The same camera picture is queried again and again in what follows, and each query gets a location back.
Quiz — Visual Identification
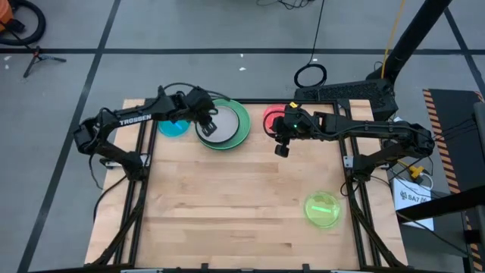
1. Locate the black floor cable bundle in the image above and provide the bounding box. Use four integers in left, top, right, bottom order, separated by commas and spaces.
257, 0, 316, 11

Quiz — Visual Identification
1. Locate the red translucent small plate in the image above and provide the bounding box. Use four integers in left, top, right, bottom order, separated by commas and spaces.
262, 104, 287, 138

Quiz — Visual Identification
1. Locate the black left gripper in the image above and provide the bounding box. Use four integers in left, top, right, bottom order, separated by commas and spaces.
183, 86, 221, 138

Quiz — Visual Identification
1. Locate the black vacuum hose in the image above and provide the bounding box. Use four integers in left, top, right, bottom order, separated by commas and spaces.
0, 0, 47, 47

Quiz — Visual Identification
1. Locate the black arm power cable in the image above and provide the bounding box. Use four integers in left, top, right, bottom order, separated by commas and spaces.
87, 153, 130, 225

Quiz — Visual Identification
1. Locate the yellow-green translucent small plate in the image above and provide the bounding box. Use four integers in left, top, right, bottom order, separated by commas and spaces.
304, 191, 342, 229

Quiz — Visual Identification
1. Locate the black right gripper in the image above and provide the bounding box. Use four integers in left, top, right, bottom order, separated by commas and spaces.
271, 107, 307, 158

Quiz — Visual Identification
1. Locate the light green large plate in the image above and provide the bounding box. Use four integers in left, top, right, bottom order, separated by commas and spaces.
194, 98, 252, 152

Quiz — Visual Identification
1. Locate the black textured stand base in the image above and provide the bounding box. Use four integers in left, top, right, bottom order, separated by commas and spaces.
294, 77, 399, 130

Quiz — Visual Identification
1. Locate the black hazard-striped floor mat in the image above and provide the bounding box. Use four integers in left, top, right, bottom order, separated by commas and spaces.
422, 88, 485, 273

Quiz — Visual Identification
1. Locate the white cardboard box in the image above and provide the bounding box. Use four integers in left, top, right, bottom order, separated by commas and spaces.
392, 176, 436, 232

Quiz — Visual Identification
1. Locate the black hanging coiled cable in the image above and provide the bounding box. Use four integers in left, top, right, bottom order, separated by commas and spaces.
293, 0, 328, 89

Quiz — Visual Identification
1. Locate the black stand beam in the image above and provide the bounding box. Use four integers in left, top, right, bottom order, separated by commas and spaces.
396, 184, 485, 223

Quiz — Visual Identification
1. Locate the grey translucent medium plate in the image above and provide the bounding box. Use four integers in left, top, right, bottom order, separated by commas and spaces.
198, 105, 240, 144

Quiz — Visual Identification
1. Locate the black tripod stand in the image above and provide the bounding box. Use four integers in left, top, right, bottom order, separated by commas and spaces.
22, 45, 67, 80

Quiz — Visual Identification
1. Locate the cyan translucent small plate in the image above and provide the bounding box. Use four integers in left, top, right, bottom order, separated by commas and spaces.
158, 119, 192, 138

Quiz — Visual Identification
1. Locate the orange vacuum cleaner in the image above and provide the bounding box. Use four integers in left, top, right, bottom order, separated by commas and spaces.
0, 0, 14, 33

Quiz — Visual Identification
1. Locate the yellow hanging cable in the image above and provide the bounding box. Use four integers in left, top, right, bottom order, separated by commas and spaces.
380, 0, 406, 79

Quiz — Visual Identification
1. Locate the black slanted stand pole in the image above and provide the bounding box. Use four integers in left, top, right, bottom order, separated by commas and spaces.
373, 0, 455, 83

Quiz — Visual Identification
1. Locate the black aluminium table frame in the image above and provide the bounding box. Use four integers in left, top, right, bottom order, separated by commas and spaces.
89, 85, 408, 272

